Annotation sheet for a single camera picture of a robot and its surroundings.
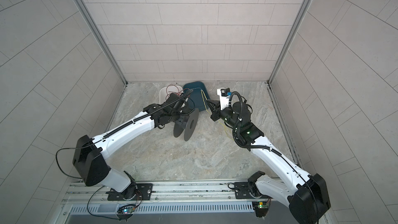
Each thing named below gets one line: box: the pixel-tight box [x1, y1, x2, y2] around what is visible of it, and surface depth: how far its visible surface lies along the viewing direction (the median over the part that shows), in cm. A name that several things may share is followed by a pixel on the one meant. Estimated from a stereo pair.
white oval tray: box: [159, 85, 184, 105], surface depth 107 cm
